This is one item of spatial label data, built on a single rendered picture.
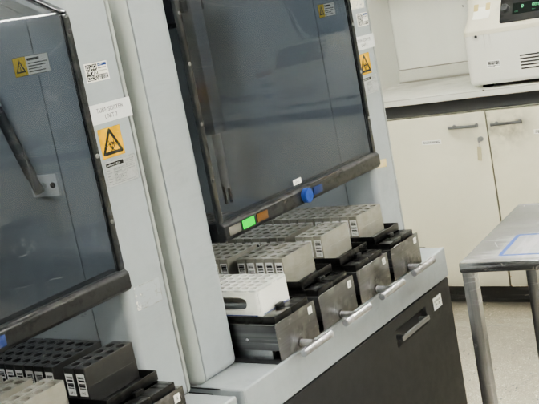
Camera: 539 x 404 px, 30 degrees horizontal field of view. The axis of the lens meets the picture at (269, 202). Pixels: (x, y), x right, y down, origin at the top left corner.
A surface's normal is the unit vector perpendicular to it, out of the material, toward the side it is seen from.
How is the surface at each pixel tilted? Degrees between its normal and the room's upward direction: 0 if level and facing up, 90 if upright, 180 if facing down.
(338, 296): 90
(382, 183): 90
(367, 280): 90
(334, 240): 90
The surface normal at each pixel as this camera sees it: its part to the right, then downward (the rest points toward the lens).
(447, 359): 0.82, -0.05
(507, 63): -0.57, 0.26
